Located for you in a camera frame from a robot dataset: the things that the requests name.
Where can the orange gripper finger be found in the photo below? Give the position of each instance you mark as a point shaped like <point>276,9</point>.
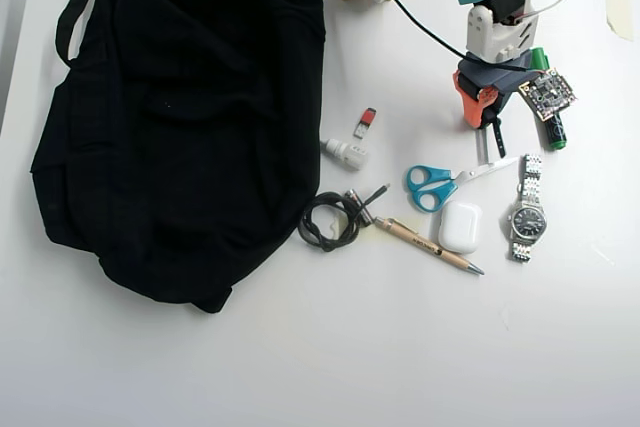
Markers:
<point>475,109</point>

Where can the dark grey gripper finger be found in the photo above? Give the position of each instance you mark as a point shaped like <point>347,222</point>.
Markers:
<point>502,103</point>

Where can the black fabric bag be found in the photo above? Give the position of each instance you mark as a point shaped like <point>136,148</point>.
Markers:
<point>175,122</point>

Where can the green capped black marker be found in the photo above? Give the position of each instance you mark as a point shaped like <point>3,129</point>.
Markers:
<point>556,134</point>

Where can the red and black usb stick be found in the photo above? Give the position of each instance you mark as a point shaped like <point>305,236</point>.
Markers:
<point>367,118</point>

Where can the white earbuds case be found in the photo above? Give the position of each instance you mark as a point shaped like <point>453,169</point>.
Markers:
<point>459,227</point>

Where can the silver metal wristwatch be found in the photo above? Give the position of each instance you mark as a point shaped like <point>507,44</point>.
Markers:
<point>527,221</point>

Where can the white plug adapter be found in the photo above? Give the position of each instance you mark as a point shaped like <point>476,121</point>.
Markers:
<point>347,153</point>

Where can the beige masking tape strip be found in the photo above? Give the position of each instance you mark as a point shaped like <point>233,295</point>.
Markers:
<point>620,9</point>

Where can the wooden ballpoint pen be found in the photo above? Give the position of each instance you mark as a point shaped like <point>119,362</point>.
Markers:
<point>425,244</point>

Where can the black copper AA battery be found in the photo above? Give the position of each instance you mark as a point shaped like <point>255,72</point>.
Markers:
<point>360,209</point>

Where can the bare camera circuit board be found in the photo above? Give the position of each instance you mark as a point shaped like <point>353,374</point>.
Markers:
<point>547,94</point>

